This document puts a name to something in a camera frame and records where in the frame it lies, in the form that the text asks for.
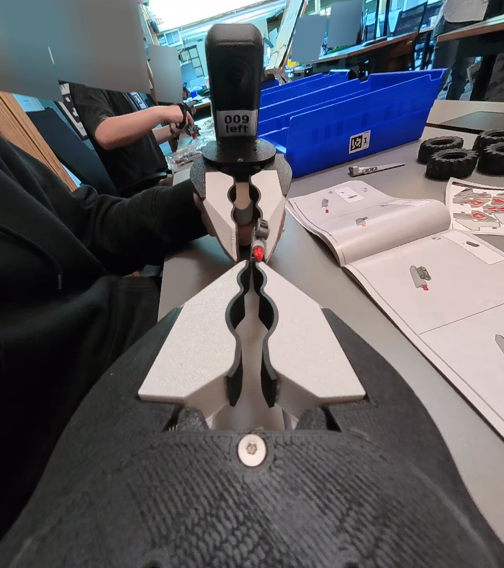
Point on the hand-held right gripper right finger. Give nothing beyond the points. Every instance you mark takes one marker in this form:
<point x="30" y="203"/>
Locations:
<point x="314" y="355"/>

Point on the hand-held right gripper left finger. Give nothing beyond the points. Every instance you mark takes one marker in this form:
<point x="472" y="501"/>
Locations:
<point x="189" y="350"/>

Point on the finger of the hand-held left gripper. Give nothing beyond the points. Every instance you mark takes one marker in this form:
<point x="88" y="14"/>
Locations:
<point x="218" y="204"/>
<point x="272" y="195"/>

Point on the grey cylindrical toy piece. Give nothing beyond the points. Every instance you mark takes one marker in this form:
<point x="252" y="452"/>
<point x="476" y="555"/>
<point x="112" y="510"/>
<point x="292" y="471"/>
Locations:
<point x="243" y="213"/>

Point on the grey connector with red pin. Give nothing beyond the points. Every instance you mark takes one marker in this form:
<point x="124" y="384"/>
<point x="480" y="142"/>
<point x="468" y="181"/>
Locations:
<point x="259" y="253"/>

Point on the blue labelled storage bin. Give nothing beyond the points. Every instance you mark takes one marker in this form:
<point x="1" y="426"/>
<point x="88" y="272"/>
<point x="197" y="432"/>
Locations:
<point x="367" y="120"/>

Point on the person's left forearm black sleeve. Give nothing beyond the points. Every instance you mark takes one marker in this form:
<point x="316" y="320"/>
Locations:
<point x="145" y="222"/>

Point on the grey desk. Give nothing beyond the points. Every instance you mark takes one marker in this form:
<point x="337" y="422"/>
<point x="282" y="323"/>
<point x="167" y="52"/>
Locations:
<point x="314" y="284"/>

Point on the dark flat desk panel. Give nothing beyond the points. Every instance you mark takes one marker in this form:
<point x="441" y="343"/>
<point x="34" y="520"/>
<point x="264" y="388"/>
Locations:
<point x="487" y="122"/>

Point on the person's left hand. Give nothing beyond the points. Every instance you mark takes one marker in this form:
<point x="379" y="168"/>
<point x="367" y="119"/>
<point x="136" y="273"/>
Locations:
<point x="201" y="215"/>

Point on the plain blue storage bin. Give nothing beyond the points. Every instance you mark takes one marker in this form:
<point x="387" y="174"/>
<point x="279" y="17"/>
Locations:
<point x="305" y="97"/>

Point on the grey wedge toy panel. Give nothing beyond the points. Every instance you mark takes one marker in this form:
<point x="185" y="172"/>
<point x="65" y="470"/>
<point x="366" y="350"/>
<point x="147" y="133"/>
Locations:
<point x="371" y="169"/>

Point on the open instruction booklet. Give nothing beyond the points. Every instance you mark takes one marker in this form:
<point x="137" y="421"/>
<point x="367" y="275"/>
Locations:
<point x="411" y="275"/>

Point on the wooden background table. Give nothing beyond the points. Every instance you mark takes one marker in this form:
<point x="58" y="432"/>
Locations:
<point x="487" y="22"/>
<point x="367" y="46"/>

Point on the person's black hoodie torso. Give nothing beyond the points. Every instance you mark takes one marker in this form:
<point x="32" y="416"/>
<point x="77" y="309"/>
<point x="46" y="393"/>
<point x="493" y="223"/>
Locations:
<point x="34" y="310"/>

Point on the red and grey sticker sheet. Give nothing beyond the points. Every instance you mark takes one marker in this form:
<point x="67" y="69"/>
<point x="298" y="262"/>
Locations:
<point x="491" y="208"/>

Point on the wooden frame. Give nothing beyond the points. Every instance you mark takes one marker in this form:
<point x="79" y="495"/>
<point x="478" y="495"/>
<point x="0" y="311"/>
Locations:
<point x="285" y="35"/>

